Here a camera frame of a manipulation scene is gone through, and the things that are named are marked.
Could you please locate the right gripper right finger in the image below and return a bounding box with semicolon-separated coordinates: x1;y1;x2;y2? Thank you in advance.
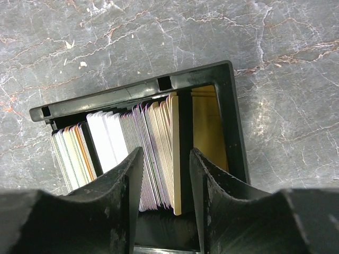
190;149;338;253

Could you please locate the black card tray box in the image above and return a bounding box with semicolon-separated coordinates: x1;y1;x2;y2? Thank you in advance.
30;61;249;253

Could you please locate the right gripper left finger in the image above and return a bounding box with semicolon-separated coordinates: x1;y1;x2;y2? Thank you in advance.
1;148;144;253

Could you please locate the white card stack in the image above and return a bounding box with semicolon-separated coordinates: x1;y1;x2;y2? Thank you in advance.
50;92;183;216

